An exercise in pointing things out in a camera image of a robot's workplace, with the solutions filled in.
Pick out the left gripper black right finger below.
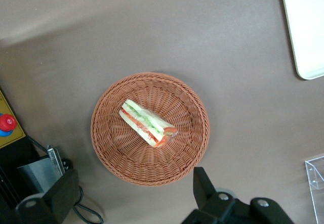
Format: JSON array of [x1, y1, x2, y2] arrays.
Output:
[[181, 167, 295, 224]]

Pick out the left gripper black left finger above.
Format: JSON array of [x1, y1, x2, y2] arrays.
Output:
[[14, 168, 81, 224]]

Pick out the triangle sandwich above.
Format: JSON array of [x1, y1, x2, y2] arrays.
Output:
[[118, 99, 179, 148]]

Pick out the round brown wicker basket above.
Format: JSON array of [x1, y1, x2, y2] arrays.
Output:
[[90, 72, 211, 187]]

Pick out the beige plastic tray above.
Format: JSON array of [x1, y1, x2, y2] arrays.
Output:
[[281, 0, 324, 80]]

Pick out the grey metal plate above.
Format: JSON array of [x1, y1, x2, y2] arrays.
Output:
[[17, 157, 64, 197]]

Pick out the black equipment stand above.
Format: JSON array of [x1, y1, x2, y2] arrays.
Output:
[[0, 132, 76, 224]]

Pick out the yellow black emergency stop box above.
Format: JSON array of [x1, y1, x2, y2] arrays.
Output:
[[0, 89, 35, 168]]

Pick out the red emergency stop button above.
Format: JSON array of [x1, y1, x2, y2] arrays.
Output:
[[0, 112, 18, 137]]

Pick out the clear acrylic bottle rack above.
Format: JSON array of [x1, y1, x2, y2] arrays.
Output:
[[304, 153, 324, 224]]

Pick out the silver metal bracket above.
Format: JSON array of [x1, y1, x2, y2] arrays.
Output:
[[47, 145, 67, 177]]

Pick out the black cable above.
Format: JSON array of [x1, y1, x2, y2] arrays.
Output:
[[72, 185, 105, 224]]

